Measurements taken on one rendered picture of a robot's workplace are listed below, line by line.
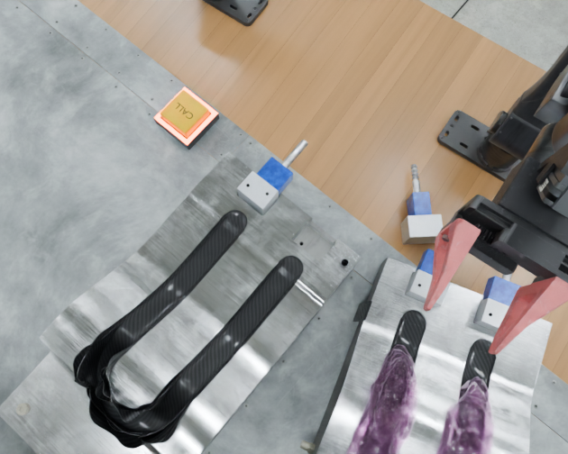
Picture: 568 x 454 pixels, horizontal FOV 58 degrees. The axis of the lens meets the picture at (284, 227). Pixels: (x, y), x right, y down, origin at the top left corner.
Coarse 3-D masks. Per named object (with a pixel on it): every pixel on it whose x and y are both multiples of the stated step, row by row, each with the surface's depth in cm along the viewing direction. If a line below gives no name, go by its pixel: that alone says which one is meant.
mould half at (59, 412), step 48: (192, 192) 78; (192, 240) 77; (240, 240) 76; (288, 240) 76; (336, 240) 76; (96, 288) 72; (144, 288) 74; (240, 288) 75; (48, 336) 68; (96, 336) 68; (144, 336) 70; (192, 336) 72; (288, 336) 73; (48, 384) 74; (144, 384) 67; (240, 384) 70; (48, 432) 72; (96, 432) 72; (192, 432) 65
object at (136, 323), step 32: (224, 224) 77; (192, 256) 76; (288, 256) 76; (160, 288) 74; (192, 288) 75; (256, 288) 75; (288, 288) 75; (128, 320) 71; (160, 320) 72; (256, 320) 74; (96, 352) 69; (224, 352) 72; (96, 384) 72; (192, 384) 68; (96, 416) 69; (128, 416) 64; (160, 416) 70; (128, 448) 68
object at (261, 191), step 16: (304, 144) 80; (272, 160) 78; (288, 160) 79; (256, 176) 76; (272, 176) 77; (288, 176) 77; (240, 192) 76; (256, 192) 75; (272, 192) 75; (256, 208) 77
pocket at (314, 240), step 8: (304, 224) 77; (312, 224) 78; (304, 232) 79; (312, 232) 79; (320, 232) 78; (296, 240) 79; (304, 240) 79; (312, 240) 79; (320, 240) 79; (328, 240) 78; (304, 248) 79; (312, 248) 79; (320, 248) 79; (328, 248) 79; (312, 256) 78; (320, 256) 78
